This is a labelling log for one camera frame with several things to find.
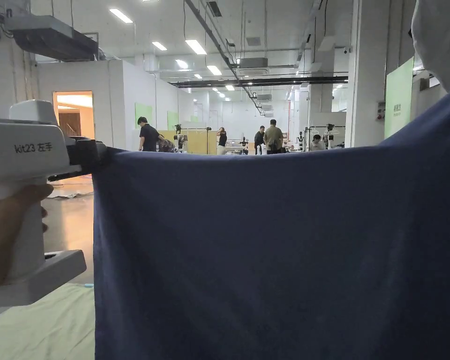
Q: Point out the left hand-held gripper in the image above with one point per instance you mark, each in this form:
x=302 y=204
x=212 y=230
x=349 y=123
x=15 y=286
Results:
x=26 y=146

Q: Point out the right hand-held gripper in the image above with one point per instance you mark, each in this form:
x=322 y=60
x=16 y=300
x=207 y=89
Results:
x=440 y=41

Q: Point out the dark blue garment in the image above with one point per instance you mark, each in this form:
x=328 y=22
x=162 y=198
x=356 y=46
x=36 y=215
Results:
x=270 y=247

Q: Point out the person's left hand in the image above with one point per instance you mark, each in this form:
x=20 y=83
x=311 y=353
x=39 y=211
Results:
x=5 y=228

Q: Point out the bed with pale green sheet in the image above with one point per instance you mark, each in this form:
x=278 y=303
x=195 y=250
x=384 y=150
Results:
x=41 y=326

